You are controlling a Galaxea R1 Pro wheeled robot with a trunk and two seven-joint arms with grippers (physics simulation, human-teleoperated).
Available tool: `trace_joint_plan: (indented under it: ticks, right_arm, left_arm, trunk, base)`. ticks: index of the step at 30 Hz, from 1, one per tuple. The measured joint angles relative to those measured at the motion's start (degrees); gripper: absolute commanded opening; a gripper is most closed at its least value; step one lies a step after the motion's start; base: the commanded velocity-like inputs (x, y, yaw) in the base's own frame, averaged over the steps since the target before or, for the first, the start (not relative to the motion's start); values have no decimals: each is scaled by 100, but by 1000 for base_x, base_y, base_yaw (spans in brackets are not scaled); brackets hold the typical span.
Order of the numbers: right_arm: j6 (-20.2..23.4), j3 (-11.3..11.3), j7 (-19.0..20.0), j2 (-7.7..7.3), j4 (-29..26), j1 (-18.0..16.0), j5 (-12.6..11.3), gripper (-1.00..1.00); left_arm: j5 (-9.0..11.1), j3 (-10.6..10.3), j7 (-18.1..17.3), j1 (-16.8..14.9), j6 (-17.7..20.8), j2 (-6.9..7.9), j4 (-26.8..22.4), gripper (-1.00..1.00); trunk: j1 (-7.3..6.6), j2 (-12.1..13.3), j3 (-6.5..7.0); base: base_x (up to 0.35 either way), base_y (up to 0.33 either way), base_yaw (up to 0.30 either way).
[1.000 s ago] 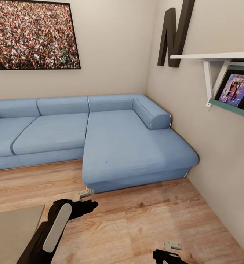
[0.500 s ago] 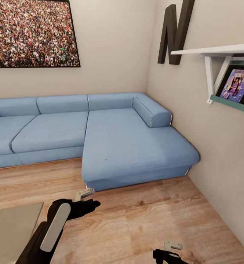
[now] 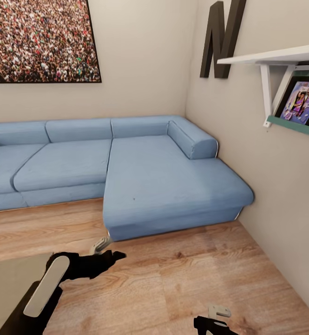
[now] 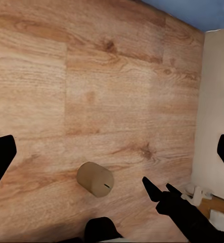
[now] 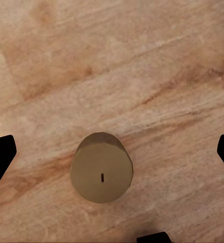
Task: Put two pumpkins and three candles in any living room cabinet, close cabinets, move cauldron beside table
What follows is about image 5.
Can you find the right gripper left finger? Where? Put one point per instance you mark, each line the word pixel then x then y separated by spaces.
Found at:
pixel 7 153

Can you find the pillar candle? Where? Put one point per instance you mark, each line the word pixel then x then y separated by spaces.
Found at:
pixel 101 169

